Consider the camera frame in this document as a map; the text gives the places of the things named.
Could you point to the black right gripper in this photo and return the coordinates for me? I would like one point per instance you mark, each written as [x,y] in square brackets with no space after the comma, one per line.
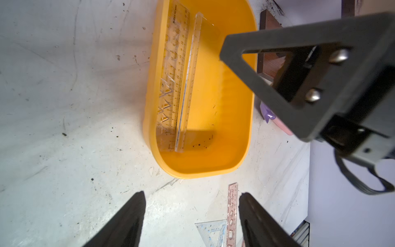
[338,81]

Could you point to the clear blue triangle ruler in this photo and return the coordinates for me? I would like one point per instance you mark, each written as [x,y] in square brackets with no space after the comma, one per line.
[212,233]

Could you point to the purple toy shovel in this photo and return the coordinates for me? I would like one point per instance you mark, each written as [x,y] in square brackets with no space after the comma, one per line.
[268,115]

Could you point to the yellow plastic storage box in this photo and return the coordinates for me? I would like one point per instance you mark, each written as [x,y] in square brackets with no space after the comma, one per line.
[221,114]

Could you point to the clear long straight ruler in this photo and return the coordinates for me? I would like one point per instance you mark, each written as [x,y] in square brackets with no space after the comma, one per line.
[189,35]

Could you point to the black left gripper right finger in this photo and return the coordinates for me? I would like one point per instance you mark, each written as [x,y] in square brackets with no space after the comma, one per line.
[259,228]

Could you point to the clear stencil ruler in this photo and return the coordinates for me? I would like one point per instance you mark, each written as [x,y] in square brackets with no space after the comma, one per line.
[176,40]

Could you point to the brown wooden display stand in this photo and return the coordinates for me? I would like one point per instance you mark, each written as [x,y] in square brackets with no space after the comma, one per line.
[354,48]

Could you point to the pink stencil ruler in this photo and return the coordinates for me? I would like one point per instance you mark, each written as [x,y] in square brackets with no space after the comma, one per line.
[232,207]

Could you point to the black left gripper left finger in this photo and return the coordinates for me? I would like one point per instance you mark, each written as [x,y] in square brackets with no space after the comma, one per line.
[125,227]

